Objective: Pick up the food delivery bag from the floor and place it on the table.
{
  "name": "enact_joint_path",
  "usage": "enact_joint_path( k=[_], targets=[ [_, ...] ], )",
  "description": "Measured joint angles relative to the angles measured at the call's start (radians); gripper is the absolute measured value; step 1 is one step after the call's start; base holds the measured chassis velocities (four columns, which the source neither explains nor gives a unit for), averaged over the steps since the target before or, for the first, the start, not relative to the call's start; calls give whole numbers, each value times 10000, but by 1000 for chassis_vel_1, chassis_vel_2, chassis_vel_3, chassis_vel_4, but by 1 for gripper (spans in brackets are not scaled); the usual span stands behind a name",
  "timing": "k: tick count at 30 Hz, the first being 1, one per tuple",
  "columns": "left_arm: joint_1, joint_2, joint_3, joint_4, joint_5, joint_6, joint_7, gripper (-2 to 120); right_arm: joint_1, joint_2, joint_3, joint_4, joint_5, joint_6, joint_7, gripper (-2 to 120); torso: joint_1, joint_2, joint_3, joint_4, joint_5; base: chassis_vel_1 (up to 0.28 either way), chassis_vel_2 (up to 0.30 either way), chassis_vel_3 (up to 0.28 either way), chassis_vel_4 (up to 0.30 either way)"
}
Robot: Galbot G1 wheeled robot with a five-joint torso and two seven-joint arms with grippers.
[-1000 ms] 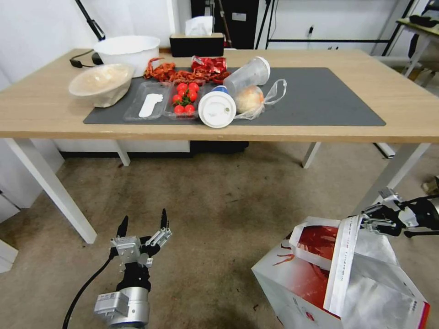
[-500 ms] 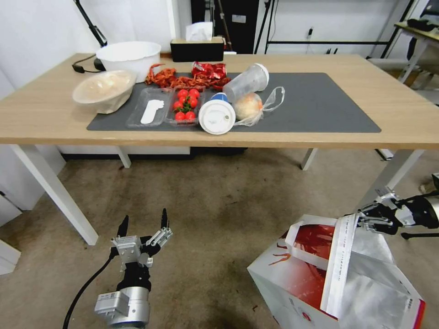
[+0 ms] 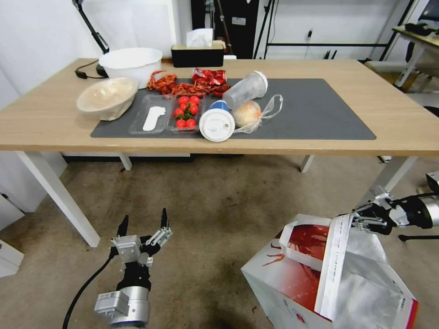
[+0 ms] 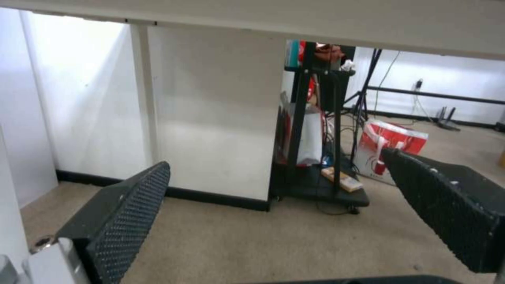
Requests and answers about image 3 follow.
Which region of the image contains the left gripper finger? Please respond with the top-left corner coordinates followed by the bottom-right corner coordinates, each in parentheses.
top-left (144, 207), bottom-right (174, 257)
top-left (109, 215), bottom-right (130, 255)

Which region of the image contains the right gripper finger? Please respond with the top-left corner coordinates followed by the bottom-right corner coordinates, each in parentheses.
top-left (352, 201), bottom-right (379, 215)
top-left (352, 218), bottom-right (389, 235)

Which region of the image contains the white red food delivery bag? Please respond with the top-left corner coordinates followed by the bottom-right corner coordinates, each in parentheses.
top-left (241, 212), bottom-right (420, 329)

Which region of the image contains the white floor cabinet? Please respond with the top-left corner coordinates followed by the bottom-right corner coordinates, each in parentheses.
top-left (0, 190), bottom-right (27, 279)

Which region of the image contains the thin clear plastic bag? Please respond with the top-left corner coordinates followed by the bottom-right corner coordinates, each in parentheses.
top-left (231, 94), bottom-right (284, 135)

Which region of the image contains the black stand foot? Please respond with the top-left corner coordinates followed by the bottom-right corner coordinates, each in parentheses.
top-left (397, 233), bottom-right (439, 243)

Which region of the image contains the long white paper receipt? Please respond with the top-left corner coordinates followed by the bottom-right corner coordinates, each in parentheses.
top-left (313, 213), bottom-right (351, 314)

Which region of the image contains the silver machine base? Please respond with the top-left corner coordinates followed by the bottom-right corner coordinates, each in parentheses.
top-left (416, 171), bottom-right (439, 196)

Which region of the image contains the clear plastic tomato box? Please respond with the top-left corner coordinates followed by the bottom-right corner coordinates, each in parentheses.
top-left (166, 93), bottom-right (207, 135)

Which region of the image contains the dark grey table mat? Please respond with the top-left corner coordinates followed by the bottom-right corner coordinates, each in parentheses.
top-left (90, 78), bottom-right (377, 141)

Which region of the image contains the clear plastic tray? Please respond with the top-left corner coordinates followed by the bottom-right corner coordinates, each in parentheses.
top-left (128, 94), bottom-right (177, 135)

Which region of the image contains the blue paper cup white lid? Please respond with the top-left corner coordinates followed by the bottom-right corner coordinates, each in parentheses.
top-left (198, 100), bottom-right (236, 142)

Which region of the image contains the beige disposable bowl with lid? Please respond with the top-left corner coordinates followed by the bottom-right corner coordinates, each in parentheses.
top-left (76, 77), bottom-right (140, 122)

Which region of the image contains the wooden table with white legs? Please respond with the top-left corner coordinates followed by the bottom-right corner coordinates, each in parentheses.
top-left (0, 58), bottom-right (439, 248)

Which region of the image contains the pale round bun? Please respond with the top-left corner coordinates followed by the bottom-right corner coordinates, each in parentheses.
top-left (233, 101), bottom-right (263, 128)

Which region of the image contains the red crayfish shell pile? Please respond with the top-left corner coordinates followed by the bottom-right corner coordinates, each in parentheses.
top-left (146, 69), bottom-right (231, 99)

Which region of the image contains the large white plastic bowl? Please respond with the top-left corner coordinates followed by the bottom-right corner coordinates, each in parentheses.
top-left (98, 48), bottom-right (164, 90)

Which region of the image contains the crumpled red snack wrapper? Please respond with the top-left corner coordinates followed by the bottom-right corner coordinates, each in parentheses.
top-left (192, 67), bottom-right (228, 87)

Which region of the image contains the clear plastic cup with lid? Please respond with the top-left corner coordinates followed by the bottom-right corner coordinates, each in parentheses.
top-left (222, 70), bottom-right (269, 110)

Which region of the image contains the wooden desk with white legs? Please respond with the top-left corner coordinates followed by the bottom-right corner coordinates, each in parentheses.
top-left (391, 25), bottom-right (439, 94)

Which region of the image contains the black tissue box wooden lid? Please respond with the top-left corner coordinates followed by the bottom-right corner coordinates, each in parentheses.
top-left (170, 40), bottom-right (225, 69)

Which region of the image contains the black device on desk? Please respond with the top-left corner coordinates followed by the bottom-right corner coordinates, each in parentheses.
top-left (404, 21), bottom-right (437, 36)

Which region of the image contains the white tissue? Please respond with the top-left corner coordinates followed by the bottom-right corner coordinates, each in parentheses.
top-left (186, 28), bottom-right (214, 48)

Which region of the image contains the black cabinet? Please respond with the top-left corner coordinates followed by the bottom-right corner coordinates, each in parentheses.
top-left (190, 0), bottom-right (276, 60)

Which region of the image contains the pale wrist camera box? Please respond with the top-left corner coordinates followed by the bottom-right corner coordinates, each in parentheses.
top-left (371, 185), bottom-right (395, 207)
top-left (114, 235), bottom-right (145, 265)

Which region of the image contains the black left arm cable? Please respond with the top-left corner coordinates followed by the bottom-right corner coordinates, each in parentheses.
top-left (63, 253), bottom-right (114, 329)

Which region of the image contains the black lamp cable with switch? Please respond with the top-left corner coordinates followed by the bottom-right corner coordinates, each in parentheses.
top-left (74, 59), bottom-right (109, 80)

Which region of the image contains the black metal frame rack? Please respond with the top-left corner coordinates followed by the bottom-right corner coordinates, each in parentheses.
top-left (253, 0), bottom-right (416, 62)

